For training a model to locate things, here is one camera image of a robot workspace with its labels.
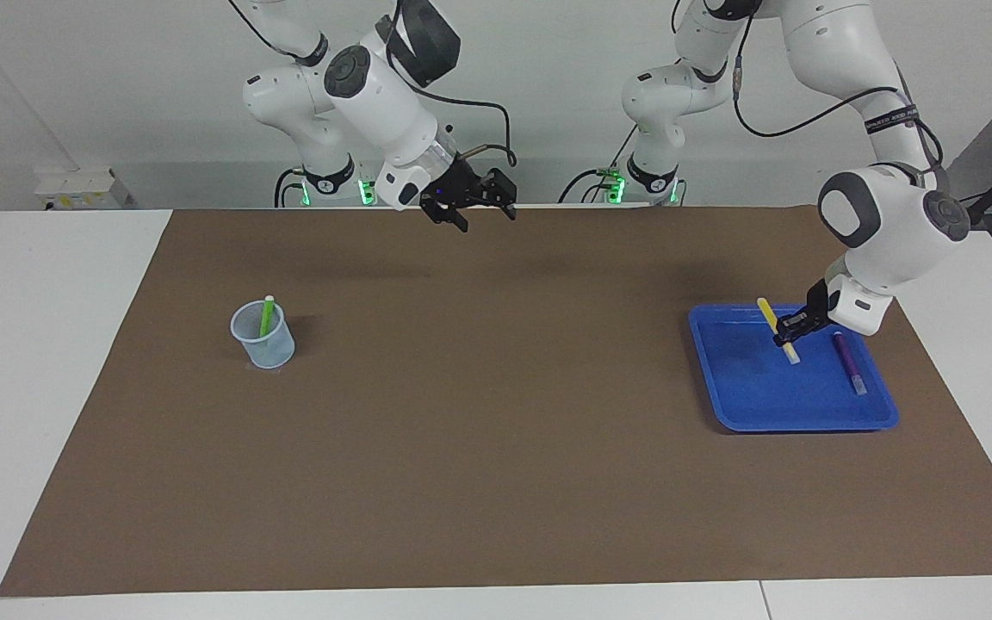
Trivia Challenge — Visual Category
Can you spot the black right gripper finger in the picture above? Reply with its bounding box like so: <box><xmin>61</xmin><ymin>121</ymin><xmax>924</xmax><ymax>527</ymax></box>
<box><xmin>479</xmin><ymin>168</ymin><xmax>518</xmax><ymax>219</ymax></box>
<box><xmin>421</xmin><ymin>200</ymin><xmax>469</xmax><ymax>233</ymax></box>

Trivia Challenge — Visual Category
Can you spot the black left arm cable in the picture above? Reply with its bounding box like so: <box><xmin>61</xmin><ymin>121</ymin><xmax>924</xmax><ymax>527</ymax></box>
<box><xmin>731</xmin><ymin>0</ymin><xmax>946</xmax><ymax>173</ymax></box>

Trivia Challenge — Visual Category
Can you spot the black left base cable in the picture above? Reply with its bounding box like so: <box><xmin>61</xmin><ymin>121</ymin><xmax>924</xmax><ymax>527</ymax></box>
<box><xmin>558</xmin><ymin>127</ymin><xmax>639</xmax><ymax>204</ymax></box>

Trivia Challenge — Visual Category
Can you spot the black right base cable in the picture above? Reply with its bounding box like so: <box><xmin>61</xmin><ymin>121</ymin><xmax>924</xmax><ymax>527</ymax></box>
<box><xmin>275</xmin><ymin>168</ymin><xmax>307</xmax><ymax>208</ymax></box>

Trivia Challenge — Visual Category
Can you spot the translucent plastic cup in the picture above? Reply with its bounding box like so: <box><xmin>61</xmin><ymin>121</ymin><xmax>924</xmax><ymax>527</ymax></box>
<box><xmin>230</xmin><ymin>301</ymin><xmax>296</xmax><ymax>370</ymax></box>

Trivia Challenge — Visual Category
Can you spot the yellow pen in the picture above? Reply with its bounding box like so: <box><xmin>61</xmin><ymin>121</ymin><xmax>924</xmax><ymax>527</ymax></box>
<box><xmin>757</xmin><ymin>298</ymin><xmax>802</xmax><ymax>365</ymax></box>

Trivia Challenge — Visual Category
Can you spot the black base cable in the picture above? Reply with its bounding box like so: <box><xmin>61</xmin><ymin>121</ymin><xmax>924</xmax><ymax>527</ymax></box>
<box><xmin>558</xmin><ymin>127</ymin><xmax>639</xmax><ymax>204</ymax></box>
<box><xmin>275</xmin><ymin>168</ymin><xmax>307</xmax><ymax>208</ymax></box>

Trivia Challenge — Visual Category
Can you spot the white power strip box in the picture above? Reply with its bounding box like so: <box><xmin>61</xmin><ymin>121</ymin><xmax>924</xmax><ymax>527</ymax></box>
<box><xmin>35</xmin><ymin>166</ymin><xmax>131</xmax><ymax>210</ymax></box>

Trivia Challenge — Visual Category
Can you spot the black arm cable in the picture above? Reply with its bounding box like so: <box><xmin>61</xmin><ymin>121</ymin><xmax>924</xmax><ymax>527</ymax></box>
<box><xmin>388</xmin><ymin>0</ymin><xmax>519</xmax><ymax>170</ymax></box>
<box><xmin>731</xmin><ymin>0</ymin><xmax>946</xmax><ymax>173</ymax></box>

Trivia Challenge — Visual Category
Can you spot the blue plastic tray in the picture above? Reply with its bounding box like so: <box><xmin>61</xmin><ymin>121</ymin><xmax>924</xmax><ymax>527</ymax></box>
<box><xmin>688</xmin><ymin>304</ymin><xmax>900</xmax><ymax>433</ymax></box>

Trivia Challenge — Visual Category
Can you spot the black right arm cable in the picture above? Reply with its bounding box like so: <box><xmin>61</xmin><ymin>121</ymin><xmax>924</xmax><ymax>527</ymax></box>
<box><xmin>388</xmin><ymin>0</ymin><xmax>519</xmax><ymax>170</ymax></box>

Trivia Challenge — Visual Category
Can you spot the brown table mat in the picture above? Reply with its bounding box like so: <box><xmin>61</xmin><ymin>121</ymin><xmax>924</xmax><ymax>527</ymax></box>
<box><xmin>0</xmin><ymin>207</ymin><xmax>992</xmax><ymax>598</ymax></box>

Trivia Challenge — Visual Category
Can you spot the purple pen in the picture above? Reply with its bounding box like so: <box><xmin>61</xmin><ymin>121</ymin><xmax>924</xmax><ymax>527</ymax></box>
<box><xmin>832</xmin><ymin>331</ymin><xmax>868</xmax><ymax>396</ymax></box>

